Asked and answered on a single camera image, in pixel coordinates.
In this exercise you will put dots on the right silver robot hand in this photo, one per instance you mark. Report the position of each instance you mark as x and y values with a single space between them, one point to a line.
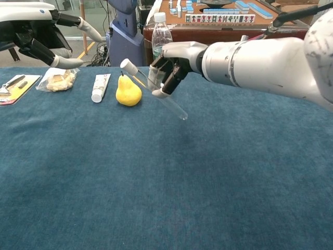
184 52

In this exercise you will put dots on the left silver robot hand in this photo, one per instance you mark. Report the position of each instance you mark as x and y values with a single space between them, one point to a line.
23 15

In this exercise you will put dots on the clear glass test tube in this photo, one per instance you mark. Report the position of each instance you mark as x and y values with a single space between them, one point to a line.
177 109

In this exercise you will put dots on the small white tube cap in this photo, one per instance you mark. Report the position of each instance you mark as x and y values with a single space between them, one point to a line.
128 66

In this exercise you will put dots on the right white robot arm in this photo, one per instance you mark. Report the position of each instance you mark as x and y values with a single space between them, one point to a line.
260 62

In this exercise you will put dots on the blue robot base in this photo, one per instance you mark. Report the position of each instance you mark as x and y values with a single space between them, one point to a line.
125 41

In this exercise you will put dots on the white squeeze tube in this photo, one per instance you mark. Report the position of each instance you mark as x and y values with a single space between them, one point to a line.
100 87

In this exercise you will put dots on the clear plastic water bottle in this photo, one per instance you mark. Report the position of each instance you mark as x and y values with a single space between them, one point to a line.
161 31

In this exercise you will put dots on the black table leg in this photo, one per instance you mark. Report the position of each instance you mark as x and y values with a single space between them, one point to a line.
14 55

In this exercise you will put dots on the brown mahjong table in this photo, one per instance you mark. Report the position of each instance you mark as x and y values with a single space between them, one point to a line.
221 32

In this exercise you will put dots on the face-up mahjong tile row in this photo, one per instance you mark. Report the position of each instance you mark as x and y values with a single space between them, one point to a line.
219 18

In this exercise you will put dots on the blue-backed mahjong tile row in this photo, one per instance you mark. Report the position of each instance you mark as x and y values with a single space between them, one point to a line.
260 11
242 6
221 11

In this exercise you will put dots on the wooden pole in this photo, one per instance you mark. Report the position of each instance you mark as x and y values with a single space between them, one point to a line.
83 43

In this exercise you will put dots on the yellow pear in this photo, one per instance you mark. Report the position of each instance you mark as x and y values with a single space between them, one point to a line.
128 93

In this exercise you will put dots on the clear bag of snacks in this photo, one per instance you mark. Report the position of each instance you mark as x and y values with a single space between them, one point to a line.
58 80

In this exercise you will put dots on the razor on yellow card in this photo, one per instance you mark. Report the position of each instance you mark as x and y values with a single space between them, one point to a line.
15 89

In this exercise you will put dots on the cardboard box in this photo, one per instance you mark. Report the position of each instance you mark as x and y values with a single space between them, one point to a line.
296 7

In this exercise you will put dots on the blue table cloth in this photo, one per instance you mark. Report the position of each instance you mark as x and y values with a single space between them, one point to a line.
156 182

